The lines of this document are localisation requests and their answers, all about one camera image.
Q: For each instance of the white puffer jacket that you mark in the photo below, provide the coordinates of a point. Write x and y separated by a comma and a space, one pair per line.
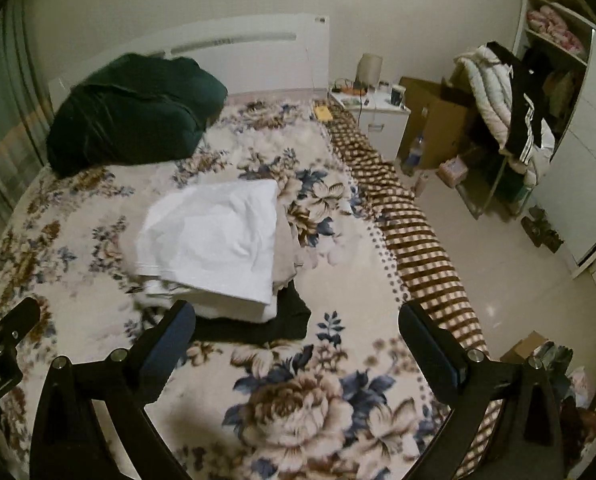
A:
488, 90

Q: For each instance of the grey plastic bag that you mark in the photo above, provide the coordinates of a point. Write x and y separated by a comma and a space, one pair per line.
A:
558, 367

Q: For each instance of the small pink box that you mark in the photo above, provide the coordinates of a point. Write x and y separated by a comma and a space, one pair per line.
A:
453, 170

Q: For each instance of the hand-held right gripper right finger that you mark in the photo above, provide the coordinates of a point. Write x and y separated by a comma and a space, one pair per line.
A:
453, 377

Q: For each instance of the white bed headboard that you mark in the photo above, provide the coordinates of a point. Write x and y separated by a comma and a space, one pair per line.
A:
258, 55

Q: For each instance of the white nightstand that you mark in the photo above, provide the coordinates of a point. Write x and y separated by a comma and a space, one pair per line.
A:
383, 127

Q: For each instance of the black jacket with white stripes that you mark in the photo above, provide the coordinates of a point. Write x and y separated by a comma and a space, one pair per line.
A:
520, 100

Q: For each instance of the beige garment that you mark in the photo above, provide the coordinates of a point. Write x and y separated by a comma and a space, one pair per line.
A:
285, 250

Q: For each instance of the white folded cloth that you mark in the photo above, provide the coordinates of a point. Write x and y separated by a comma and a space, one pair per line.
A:
217, 310

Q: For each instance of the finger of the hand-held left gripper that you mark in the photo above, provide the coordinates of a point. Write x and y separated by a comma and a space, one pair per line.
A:
17, 317

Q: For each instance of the metal clothes rack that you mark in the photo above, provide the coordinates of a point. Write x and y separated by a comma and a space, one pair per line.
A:
493, 187

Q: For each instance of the white wardrobe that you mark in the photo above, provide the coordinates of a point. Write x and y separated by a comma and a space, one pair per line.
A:
588, 160

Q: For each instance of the beige table lamp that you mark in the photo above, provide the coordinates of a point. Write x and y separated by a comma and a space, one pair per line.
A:
369, 67

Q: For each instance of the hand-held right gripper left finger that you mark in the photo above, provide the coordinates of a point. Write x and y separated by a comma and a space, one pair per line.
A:
170, 345

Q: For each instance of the striped curtain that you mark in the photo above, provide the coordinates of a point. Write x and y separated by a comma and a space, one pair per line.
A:
7, 110

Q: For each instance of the white t-shirt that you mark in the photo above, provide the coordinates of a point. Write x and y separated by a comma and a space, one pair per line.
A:
212, 240

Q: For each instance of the clear plastic bottle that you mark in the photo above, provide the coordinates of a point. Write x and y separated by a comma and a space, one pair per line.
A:
414, 155
421, 182

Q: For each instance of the large cardboard box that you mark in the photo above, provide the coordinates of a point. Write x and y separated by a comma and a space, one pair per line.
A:
443, 120

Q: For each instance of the black printed garment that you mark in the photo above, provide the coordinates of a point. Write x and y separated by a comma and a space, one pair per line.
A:
283, 320

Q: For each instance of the brown striped blanket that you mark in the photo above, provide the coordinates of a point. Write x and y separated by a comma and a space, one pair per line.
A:
418, 240

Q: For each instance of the small cardboard box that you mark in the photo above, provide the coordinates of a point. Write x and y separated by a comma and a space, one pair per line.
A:
523, 347

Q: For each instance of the yellow flat packet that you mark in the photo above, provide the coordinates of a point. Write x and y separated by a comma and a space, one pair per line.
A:
324, 112

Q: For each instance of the pair of dark shoes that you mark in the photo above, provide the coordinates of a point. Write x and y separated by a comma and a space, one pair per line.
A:
543, 230

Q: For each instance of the floral fleece blanket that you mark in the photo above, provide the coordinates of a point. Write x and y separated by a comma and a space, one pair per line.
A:
298, 410

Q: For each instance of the dark green pillow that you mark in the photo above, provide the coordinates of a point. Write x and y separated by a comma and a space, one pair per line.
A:
127, 110

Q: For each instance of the pink folded bedding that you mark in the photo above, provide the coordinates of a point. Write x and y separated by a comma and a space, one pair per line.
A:
553, 25

